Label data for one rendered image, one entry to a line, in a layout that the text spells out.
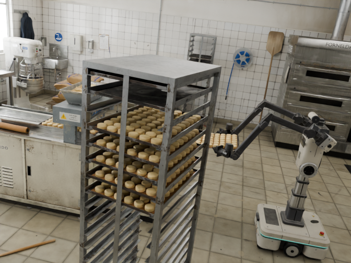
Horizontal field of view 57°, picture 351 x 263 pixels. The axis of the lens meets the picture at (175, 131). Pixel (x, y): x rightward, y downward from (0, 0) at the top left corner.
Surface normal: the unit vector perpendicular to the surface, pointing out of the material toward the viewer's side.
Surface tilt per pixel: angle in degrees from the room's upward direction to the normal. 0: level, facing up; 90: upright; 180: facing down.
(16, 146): 90
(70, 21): 90
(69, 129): 90
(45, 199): 90
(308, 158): 101
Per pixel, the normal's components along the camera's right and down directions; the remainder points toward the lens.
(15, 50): -0.35, 0.27
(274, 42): -0.16, 0.17
